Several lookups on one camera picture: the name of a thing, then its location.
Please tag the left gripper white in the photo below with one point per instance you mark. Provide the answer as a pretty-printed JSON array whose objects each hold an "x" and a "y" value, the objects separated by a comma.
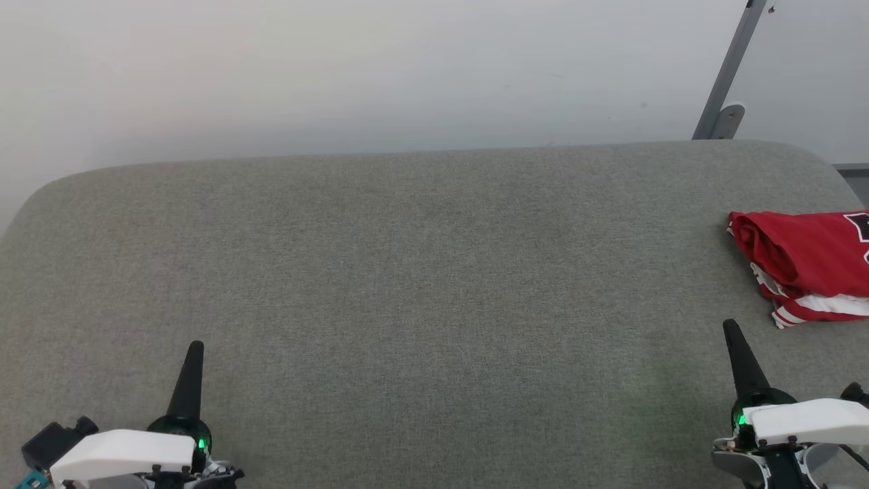
[{"x": 122, "y": 451}]

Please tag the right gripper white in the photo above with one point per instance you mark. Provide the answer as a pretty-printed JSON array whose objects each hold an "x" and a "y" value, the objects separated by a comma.
[{"x": 808, "y": 421}]

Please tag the red and white garment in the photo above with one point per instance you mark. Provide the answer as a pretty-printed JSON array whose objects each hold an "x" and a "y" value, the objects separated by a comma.
[{"x": 808, "y": 258}]

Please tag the dark baseboard strip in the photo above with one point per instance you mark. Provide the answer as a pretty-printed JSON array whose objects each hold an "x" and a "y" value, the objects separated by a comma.
[{"x": 857, "y": 178}]

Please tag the grey metal pole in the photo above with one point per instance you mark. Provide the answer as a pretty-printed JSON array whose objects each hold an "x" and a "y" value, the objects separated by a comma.
[{"x": 730, "y": 64}]

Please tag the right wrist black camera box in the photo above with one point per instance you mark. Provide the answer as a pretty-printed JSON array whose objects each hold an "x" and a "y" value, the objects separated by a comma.
[{"x": 857, "y": 394}]

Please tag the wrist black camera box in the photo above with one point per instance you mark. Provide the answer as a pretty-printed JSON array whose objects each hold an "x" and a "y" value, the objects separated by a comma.
[
  {"x": 54, "y": 441},
  {"x": 857, "y": 394}
]

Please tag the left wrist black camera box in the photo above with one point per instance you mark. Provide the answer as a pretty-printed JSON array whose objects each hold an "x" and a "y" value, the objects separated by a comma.
[{"x": 54, "y": 441}]

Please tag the grey pole foot bracket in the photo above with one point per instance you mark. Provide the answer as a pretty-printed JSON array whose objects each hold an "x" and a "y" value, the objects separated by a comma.
[{"x": 728, "y": 122}]

